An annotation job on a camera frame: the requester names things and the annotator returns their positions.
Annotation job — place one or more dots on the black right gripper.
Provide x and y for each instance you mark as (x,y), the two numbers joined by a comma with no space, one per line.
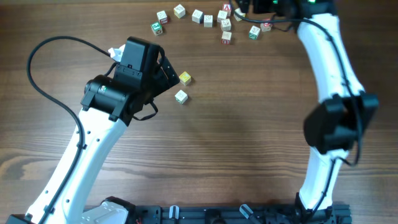
(260,7)

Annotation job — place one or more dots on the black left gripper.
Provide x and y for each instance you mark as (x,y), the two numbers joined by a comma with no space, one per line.
(170,73)

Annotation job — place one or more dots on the white green wooden block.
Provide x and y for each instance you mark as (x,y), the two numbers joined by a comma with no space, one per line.
(181,97)

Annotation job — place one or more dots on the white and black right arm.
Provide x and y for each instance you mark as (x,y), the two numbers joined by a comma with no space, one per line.
(334,129)

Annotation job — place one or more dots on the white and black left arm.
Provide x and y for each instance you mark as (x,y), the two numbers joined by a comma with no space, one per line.
(105,115)

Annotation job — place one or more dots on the plain wooden block right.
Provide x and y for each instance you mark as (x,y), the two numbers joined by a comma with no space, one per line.
(238,14)

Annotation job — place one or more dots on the red letter A block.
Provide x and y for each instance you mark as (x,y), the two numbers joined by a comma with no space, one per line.
(227,8)

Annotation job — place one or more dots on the plain wooden block centre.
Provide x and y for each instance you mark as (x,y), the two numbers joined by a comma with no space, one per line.
(222,15)

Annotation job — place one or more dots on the green sided wooden block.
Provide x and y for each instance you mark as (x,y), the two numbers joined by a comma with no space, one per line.
(254,32)

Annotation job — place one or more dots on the red letter O block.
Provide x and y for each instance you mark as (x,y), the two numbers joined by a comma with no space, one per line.
(266,26)

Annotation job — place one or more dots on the red bottomed wooden block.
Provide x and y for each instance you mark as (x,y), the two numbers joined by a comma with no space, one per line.
(226,37)

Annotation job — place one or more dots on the plain picture wooden block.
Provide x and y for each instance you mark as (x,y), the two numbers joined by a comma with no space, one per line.
(208,21)

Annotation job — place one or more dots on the blue sided wooden block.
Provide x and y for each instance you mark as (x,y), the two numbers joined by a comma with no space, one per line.
(197,16)

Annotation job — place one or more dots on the green letter wooden block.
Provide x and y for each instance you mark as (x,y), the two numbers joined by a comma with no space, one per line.
(157,28)

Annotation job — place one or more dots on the red sided wooden block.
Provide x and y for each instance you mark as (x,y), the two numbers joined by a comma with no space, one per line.
(162,17)

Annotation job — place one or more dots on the yellow edged wooden block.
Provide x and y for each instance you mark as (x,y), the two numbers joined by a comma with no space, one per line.
(179,11)

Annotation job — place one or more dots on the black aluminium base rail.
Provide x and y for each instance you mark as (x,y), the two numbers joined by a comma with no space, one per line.
(238,215)

